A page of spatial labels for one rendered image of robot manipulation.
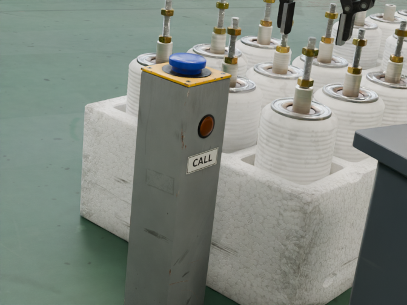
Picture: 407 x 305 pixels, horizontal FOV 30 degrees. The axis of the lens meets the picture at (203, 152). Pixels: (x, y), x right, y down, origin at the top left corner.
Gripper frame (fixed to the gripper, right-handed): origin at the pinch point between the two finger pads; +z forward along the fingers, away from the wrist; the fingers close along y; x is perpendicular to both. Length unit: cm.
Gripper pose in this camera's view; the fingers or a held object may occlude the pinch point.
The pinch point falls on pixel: (314, 28)
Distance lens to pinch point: 92.1
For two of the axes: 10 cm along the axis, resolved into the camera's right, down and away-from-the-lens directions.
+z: -1.0, 9.2, 3.7
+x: 4.4, -2.9, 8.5
